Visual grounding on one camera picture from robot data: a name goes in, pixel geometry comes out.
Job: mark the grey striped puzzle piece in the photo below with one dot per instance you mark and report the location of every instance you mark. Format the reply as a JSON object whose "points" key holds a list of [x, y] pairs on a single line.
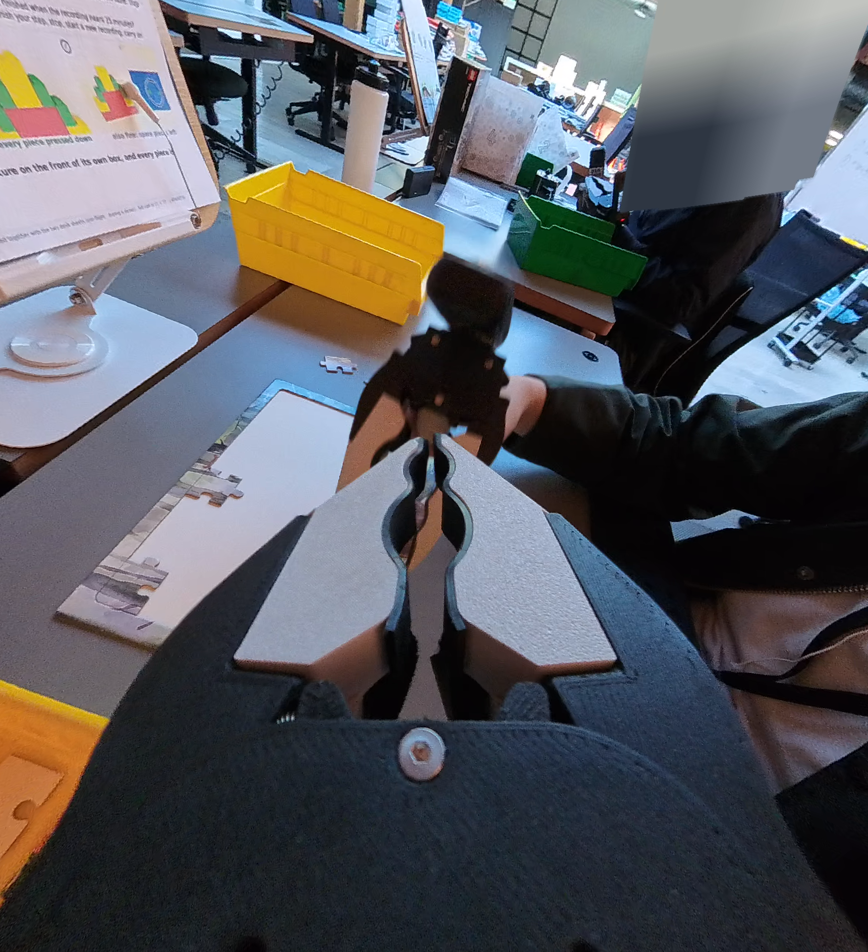
{"points": [[133, 584]]}

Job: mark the yellow plastic bin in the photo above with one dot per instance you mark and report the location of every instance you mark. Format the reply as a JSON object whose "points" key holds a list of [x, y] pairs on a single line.
{"points": [[32, 721], [329, 245]]}

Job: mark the pale grey puzzle piece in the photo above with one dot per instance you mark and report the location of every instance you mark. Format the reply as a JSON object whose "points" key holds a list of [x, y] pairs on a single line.
{"points": [[338, 364]]}

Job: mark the small black cube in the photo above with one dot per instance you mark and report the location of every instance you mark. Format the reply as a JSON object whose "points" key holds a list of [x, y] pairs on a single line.
{"points": [[420, 181]]}

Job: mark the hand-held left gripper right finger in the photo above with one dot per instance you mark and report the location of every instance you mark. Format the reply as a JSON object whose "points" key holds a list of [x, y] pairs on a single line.
{"points": [[530, 587]]}

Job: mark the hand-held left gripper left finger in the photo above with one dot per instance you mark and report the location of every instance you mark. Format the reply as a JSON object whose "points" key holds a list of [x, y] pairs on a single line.
{"points": [[329, 587]]}

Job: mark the tall black box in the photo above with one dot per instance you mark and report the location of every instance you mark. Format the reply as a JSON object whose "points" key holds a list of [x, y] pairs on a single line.
{"points": [[460, 119]]}

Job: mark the puzzle frame board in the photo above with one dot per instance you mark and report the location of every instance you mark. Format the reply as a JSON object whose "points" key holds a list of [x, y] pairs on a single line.
{"points": [[255, 506]]}

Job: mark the black office chair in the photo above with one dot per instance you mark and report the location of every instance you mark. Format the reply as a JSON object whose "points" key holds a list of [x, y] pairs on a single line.
{"points": [[813, 260]]}

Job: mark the person's right forearm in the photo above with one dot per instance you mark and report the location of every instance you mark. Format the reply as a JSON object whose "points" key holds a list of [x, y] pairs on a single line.
{"points": [[664, 439]]}

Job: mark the grey brown puzzle piece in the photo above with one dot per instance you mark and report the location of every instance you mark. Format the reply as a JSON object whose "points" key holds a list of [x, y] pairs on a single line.
{"points": [[214, 487]]}

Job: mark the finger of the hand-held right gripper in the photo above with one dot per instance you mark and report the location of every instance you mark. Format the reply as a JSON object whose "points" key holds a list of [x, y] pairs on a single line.
{"points": [[492, 442], [374, 416]]}

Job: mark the pile of puzzle pieces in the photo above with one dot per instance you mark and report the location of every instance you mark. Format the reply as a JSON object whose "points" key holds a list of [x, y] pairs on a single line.
{"points": [[2, 803]]}

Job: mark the grey desk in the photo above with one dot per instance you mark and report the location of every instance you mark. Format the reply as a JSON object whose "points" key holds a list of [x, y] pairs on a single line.
{"points": [[478, 245], [255, 349], [203, 268]]}

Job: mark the white patterned box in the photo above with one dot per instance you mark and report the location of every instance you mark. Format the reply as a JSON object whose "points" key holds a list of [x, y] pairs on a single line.
{"points": [[501, 134]]}

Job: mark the whiteboard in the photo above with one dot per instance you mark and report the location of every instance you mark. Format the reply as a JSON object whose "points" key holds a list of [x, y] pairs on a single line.
{"points": [[857, 171]]}

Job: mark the person's right hand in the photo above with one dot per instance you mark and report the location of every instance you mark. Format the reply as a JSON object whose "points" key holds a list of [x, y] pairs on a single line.
{"points": [[524, 405]]}

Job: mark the green plastic bin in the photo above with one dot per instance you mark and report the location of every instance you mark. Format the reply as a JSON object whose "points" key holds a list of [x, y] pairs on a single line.
{"points": [[567, 253]]}

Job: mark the white water bottle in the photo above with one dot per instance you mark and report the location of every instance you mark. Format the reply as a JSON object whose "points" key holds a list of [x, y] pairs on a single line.
{"points": [[363, 134]]}

